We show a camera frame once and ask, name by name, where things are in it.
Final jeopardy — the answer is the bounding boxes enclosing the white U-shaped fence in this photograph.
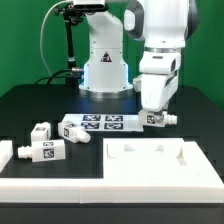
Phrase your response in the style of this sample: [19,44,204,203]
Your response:
[0,139,224,204]

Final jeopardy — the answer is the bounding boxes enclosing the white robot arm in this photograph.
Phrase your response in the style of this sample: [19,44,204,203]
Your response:
[73,0,199,127]

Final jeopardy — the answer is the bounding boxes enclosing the white square tabletop part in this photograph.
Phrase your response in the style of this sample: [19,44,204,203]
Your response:
[103,138,223,187]

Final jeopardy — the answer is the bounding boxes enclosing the black cables at base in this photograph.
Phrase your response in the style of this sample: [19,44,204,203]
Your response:
[34,67,84,86]

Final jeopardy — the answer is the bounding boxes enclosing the white grey cable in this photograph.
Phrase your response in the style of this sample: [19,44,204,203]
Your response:
[39,0,70,77]

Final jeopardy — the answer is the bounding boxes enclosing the white paper marker sheet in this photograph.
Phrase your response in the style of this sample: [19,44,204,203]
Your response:
[63,114,143,132]

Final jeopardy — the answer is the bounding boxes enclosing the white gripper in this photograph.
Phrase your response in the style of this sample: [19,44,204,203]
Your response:
[133,53,181,124]

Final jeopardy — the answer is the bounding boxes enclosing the black camera stand pole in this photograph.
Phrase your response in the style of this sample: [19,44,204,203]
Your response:
[55,3,83,89]

